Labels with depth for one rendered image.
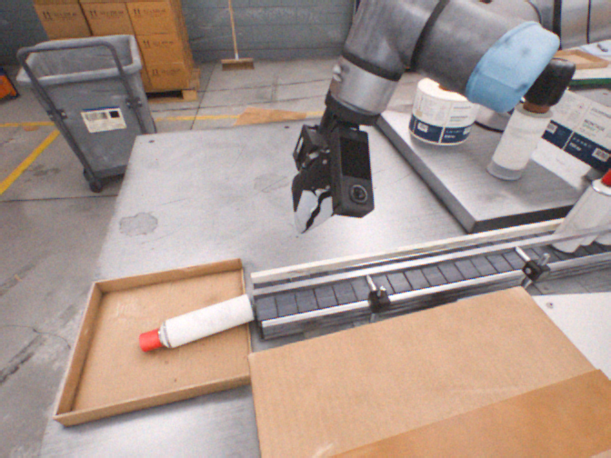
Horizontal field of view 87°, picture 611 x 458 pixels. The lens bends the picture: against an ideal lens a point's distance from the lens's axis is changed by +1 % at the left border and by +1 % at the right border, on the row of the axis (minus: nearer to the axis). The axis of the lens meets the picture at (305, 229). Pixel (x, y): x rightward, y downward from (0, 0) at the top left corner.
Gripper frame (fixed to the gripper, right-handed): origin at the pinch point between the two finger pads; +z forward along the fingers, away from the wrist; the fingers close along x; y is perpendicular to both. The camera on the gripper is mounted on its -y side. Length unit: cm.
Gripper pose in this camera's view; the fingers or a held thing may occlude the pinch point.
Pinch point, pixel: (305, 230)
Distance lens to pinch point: 50.6
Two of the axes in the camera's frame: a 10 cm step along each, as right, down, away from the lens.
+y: -2.2, -6.8, 7.0
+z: -3.3, 7.3, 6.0
